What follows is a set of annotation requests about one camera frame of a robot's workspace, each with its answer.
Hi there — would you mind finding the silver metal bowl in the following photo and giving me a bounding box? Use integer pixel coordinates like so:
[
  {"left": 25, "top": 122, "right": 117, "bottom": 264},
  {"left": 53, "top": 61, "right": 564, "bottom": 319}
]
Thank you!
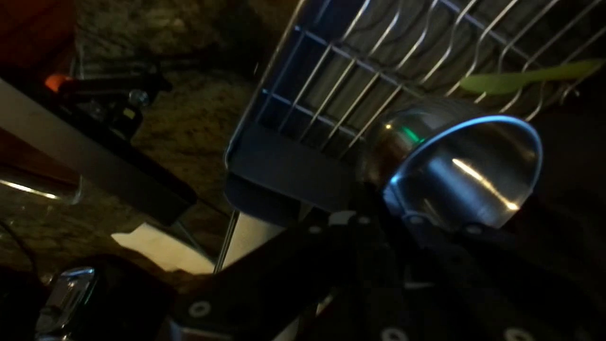
[{"left": 356, "top": 99, "right": 544, "bottom": 230}]

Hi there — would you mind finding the steel dish rack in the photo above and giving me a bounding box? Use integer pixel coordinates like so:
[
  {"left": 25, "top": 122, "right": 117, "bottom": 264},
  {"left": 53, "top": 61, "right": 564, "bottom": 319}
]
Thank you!
[{"left": 225, "top": 0, "right": 606, "bottom": 211}]

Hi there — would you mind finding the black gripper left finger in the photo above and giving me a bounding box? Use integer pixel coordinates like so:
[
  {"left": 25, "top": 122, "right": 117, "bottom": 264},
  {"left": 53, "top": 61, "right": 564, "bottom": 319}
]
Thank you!
[{"left": 169, "top": 211, "right": 375, "bottom": 341}]

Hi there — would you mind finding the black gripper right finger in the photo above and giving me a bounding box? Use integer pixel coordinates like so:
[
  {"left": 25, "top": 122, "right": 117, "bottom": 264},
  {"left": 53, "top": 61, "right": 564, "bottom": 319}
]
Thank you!
[{"left": 381, "top": 217, "right": 606, "bottom": 341}]

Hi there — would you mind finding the green knife in rack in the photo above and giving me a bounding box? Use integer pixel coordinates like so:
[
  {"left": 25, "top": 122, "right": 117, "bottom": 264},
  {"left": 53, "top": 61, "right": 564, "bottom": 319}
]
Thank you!
[{"left": 460, "top": 60, "right": 604, "bottom": 95}]

